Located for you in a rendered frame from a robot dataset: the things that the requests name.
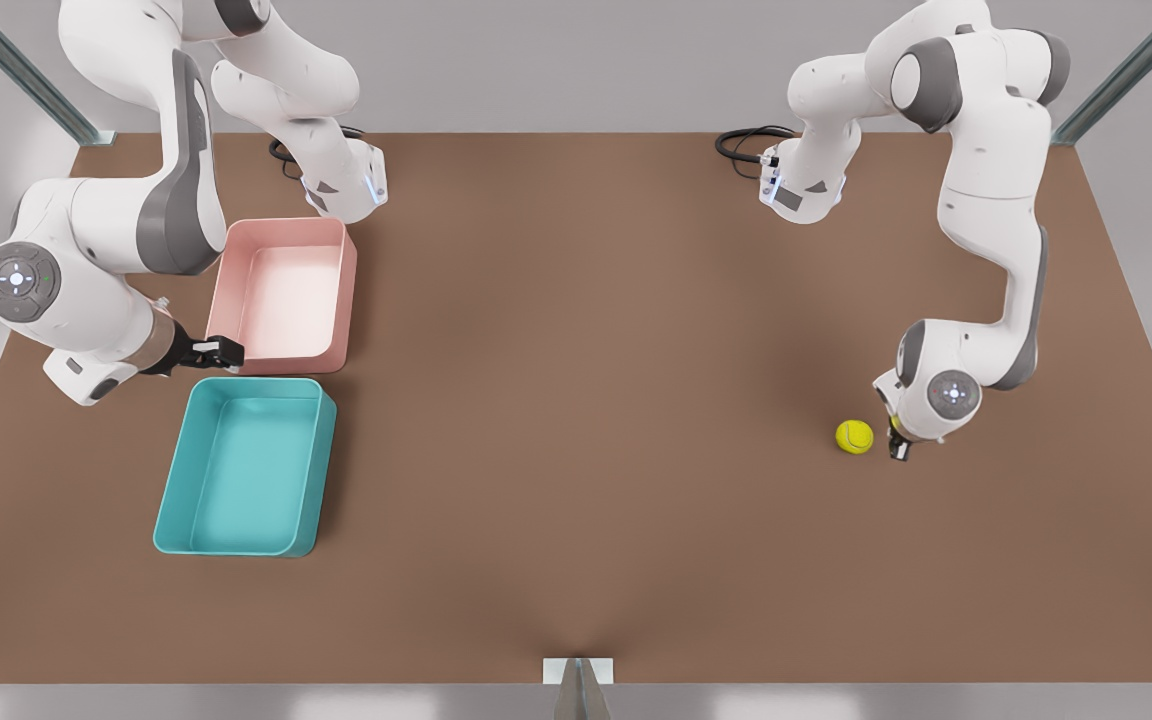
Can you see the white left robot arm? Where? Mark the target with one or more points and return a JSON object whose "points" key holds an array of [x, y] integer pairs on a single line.
{"points": [[986, 190]]}

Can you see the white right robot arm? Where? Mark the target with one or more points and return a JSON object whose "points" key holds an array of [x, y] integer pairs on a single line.
{"points": [[96, 230]]}

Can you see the yellow tennis ball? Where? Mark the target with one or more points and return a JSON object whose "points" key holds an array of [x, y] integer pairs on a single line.
{"points": [[854, 437]]}

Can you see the pink rectangular tray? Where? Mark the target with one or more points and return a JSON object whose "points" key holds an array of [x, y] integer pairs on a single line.
{"points": [[281, 300]]}

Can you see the teal rectangular tray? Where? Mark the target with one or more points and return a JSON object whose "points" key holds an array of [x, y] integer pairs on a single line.
{"points": [[241, 470]]}

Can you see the silver frame post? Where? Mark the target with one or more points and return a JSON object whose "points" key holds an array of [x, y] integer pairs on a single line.
{"points": [[16, 70], [578, 685], [1126, 75]]}

